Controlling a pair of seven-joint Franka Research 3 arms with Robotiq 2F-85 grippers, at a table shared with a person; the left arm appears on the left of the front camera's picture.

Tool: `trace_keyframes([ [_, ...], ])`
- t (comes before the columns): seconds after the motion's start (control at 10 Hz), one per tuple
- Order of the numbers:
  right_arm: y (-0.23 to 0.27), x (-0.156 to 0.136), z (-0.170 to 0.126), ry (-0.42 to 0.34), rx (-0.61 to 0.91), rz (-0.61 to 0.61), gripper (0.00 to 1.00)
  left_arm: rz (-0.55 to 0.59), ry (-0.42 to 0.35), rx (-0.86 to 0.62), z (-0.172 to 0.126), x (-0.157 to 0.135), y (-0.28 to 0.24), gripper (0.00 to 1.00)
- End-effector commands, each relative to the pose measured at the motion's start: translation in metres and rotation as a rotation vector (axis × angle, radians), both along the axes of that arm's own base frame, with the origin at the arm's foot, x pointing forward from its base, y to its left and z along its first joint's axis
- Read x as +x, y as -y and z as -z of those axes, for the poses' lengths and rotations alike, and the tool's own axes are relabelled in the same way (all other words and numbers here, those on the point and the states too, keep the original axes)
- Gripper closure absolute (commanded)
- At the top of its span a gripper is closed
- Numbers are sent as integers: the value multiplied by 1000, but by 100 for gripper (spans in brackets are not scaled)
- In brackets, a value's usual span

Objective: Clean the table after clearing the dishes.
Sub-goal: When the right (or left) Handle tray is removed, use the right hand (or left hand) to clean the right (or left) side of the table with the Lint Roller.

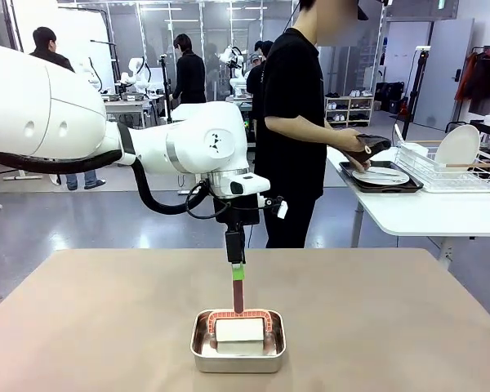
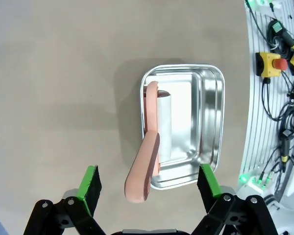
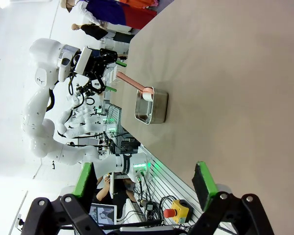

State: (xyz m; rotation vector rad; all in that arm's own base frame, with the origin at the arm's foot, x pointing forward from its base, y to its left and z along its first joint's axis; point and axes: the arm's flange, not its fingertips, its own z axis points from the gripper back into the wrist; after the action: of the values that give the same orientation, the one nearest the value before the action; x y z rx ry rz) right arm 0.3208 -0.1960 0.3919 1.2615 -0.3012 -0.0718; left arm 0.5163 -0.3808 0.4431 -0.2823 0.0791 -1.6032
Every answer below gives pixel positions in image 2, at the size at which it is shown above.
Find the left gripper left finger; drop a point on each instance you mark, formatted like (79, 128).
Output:
(88, 186)

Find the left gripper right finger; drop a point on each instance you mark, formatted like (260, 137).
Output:
(209, 186)

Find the pink lint roller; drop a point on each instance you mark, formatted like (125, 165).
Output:
(142, 166)

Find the white box with green lights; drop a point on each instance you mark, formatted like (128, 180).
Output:
(253, 182)

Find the rectangular metal container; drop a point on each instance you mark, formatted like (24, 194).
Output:
(205, 110)

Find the white slotted base panel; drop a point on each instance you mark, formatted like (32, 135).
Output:
(257, 110)

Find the small black adapter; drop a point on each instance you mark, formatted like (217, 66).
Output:
(287, 134)

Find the black power adapter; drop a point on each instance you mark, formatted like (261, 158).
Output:
(275, 27)

